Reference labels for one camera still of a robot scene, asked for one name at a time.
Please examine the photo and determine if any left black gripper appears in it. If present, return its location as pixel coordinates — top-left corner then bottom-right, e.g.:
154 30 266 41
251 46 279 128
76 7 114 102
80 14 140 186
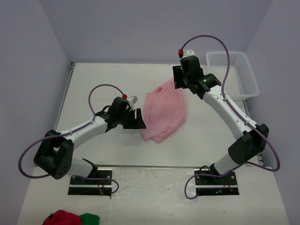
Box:
117 108 145 129

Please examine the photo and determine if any pink t shirt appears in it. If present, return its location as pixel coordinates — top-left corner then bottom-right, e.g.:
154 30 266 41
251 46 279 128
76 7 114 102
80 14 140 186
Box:
140 79 186 143

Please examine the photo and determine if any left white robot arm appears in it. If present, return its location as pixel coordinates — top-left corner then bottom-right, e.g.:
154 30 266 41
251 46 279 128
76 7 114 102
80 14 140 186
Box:
34 96 146 184

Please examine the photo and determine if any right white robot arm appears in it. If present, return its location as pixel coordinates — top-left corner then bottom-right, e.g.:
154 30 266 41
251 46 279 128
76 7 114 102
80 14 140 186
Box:
172 55 269 184

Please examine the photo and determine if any white plastic basket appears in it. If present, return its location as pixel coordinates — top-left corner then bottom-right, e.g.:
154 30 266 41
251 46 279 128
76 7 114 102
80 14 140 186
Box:
206 52 260 101

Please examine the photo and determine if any green folded t shirt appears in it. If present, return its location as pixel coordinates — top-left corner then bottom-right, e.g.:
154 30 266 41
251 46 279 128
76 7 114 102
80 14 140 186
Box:
80 213 100 225

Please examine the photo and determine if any red folded t shirt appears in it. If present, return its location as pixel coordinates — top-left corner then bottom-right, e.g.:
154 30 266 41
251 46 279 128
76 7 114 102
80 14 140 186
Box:
42 210 82 225

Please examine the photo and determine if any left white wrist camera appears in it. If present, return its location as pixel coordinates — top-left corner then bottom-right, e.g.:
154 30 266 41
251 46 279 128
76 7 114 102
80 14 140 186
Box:
122 94 138 111

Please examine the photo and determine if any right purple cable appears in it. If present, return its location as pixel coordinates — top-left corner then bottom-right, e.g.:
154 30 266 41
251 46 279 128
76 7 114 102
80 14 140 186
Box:
181 34 281 200

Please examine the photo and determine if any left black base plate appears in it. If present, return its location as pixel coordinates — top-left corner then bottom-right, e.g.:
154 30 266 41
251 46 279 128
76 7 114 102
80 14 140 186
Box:
67 168 113 197

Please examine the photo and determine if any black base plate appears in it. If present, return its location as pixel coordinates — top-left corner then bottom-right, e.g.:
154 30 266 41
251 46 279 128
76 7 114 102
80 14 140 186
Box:
195 172 240 196
67 168 113 197

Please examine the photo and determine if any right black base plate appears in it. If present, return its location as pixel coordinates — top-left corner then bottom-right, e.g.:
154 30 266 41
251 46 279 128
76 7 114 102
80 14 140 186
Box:
195 172 240 196

